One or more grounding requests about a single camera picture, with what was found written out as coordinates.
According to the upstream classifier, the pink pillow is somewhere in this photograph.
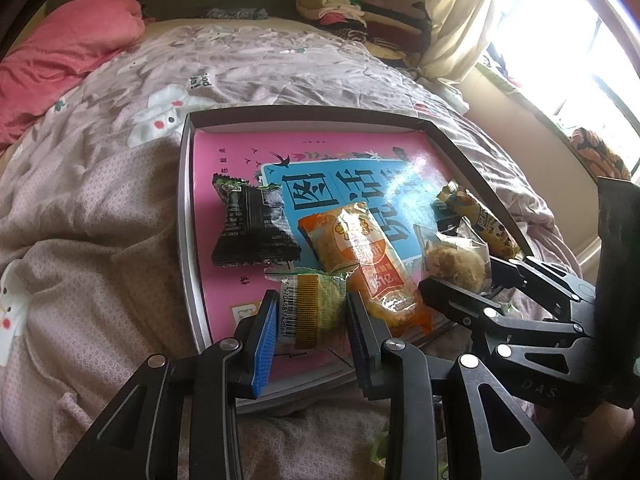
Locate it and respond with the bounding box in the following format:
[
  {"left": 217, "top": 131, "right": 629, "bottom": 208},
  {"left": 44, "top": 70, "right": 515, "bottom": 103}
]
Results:
[{"left": 0, "top": 0, "right": 146, "bottom": 148}]

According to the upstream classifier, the grey cardboard tray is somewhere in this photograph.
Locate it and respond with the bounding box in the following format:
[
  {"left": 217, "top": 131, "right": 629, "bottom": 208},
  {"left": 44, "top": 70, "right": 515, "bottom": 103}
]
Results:
[{"left": 175, "top": 105, "right": 536, "bottom": 413}]

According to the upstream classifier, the yellow cartoon snack packet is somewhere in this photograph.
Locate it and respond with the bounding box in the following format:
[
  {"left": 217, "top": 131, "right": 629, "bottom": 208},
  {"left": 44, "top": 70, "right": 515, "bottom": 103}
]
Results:
[{"left": 432, "top": 180, "right": 522, "bottom": 258}]

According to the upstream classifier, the window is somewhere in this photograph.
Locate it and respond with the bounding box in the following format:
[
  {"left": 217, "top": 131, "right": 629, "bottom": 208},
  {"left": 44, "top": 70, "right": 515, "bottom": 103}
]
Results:
[{"left": 475, "top": 0, "right": 640, "bottom": 171}]

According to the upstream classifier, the pink book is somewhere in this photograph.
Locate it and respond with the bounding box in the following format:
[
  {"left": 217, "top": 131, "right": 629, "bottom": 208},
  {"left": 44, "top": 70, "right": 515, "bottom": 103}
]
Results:
[{"left": 192, "top": 127, "right": 523, "bottom": 376}]

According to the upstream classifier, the clear meat floss pastry packet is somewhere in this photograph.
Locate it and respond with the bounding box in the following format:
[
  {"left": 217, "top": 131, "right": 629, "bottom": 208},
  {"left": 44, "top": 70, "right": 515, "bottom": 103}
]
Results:
[{"left": 412, "top": 220, "right": 493, "bottom": 296}]

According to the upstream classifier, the printed grey quilt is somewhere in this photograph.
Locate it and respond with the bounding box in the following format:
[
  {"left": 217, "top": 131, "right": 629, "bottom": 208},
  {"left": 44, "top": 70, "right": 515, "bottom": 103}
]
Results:
[{"left": 0, "top": 17, "right": 586, "bottom": 480}]

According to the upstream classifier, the orange patterned cushion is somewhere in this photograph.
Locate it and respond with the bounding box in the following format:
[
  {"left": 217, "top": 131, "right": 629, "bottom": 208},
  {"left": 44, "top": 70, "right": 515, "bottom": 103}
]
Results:
[{"left": 570, "top": 127, "right": 632, "bottom": 181}]

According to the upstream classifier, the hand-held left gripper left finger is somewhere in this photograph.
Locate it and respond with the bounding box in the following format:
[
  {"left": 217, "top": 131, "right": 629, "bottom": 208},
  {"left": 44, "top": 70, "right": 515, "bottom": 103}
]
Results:
[{"left": 54, "top": 290, "right": 281, "bottom": 480}]

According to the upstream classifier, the person's right forearm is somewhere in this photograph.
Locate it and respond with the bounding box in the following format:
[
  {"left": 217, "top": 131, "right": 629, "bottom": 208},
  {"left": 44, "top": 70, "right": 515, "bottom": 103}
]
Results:
[{"left": 550, "top": 400, "right": 640, "bottom": 480}]

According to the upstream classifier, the pile of folded clothes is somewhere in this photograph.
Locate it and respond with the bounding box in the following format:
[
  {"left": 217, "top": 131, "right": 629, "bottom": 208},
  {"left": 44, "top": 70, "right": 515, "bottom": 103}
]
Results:
[{"left": 295, "top": 0, "right": 433, "bottom": 68}]

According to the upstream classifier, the cream curtain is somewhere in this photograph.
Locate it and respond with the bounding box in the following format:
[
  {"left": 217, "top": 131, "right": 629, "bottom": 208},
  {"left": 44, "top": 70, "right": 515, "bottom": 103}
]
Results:
[{"left": 417, "top": 0, "right": 506, "bottom": 83}]

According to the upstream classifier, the orange rice cake packet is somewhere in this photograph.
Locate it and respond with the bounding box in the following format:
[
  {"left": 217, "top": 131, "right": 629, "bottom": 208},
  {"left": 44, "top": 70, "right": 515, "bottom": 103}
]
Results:
[{"left": 297, "top": 202, "right": 438, "bottom": 336}]

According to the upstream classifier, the small green barcode snack packet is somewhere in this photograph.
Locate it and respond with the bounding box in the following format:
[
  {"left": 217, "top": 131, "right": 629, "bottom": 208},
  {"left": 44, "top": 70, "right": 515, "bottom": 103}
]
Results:
[{"left": 264, "top": 266, "right": 351, "bottom": 351}]

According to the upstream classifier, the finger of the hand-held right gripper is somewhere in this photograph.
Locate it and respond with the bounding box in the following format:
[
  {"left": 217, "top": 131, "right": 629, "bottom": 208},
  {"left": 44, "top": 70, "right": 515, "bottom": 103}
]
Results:
[
  {"left": 490, "top": 255, "right": 598, "bottom": 311},
  {"left": 417, "top": 277, "right": 618, "bottom": 411}
]

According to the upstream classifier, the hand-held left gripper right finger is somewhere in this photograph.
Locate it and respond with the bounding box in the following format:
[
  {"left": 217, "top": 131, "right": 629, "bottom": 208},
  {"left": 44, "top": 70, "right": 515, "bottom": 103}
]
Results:
[{"left": 345, "top": 291, "right": 576, "bottom": 480}]

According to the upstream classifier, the black snack packet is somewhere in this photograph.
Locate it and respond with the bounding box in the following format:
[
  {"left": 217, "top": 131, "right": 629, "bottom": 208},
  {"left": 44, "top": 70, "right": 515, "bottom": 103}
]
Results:
[{"left": 210, "top": 172, "right": 301, "bottom": 267}]

